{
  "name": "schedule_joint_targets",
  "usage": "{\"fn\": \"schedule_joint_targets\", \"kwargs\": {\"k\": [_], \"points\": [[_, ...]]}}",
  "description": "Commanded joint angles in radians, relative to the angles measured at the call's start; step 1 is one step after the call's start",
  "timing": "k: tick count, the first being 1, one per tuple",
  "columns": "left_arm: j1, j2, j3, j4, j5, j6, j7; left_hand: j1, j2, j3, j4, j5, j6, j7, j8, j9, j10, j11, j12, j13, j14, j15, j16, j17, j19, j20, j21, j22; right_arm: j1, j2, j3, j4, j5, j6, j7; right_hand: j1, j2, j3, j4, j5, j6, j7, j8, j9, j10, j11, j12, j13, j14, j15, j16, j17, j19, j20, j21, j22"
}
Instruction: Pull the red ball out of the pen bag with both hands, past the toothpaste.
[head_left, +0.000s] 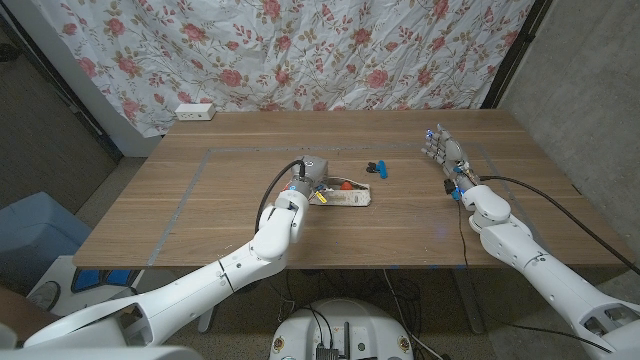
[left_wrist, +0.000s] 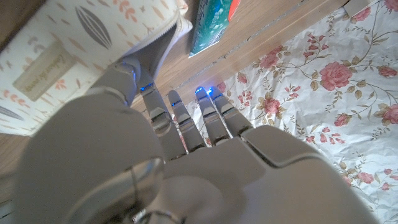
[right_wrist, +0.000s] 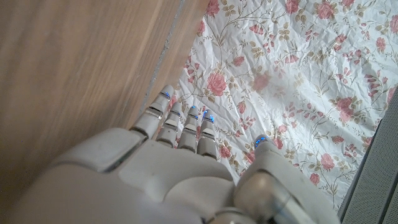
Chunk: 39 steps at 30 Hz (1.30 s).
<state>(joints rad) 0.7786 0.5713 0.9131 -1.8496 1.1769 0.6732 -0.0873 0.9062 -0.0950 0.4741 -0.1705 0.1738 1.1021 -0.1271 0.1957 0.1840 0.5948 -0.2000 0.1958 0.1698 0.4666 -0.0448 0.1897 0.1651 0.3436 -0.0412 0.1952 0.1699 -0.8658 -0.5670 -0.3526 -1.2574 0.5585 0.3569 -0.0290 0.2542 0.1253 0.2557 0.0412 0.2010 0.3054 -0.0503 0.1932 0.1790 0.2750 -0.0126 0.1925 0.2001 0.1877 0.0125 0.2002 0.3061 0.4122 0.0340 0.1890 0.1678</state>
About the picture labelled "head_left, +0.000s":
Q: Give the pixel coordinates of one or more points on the white power strip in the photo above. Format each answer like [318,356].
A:
[195,112]

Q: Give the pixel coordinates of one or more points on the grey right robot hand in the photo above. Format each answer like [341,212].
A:
[450,152]

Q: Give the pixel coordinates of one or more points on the white blue plastic machine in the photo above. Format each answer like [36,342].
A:
[55,280]

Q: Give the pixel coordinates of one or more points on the blue plastic bin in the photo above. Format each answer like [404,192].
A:
[35,235]

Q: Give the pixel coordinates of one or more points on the black frame pole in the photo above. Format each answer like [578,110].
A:
[517,50]

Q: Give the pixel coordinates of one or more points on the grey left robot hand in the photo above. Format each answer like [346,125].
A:
[312,170]

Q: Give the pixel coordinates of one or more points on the blue black clip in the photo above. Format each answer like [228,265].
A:
[382,170]

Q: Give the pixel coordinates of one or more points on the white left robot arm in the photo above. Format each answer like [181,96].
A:
[200,290]

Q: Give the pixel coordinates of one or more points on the red ball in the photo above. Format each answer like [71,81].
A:
[346,186]

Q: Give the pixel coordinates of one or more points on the metal table leg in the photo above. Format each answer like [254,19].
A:
[470,305]
[206,322]

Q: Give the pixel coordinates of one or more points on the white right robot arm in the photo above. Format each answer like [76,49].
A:
[550,280]

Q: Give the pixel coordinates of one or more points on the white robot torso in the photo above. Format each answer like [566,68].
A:
[300,325]

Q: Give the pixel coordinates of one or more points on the floral backdrop cloth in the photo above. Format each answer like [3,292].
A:
[300,50]

